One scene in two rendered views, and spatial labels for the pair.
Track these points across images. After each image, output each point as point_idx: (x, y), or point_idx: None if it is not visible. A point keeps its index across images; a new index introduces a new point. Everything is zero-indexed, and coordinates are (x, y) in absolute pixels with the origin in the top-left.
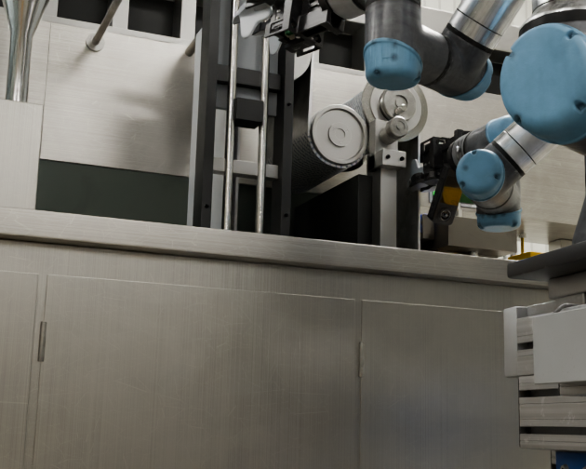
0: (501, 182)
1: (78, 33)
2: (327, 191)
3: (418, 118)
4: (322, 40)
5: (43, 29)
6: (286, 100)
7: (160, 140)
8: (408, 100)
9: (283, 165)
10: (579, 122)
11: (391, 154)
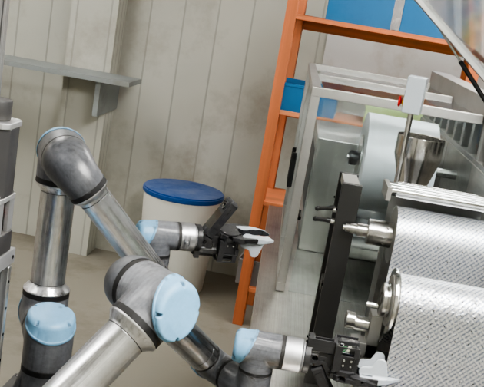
0: (193, 368)
1: None
2: None
3: (389, 316)
4: (217, 257)
5: None
6: (323, 281)
7: None
8: (382, 299)
9: (314, 324)
10: None
11: (349, 339)
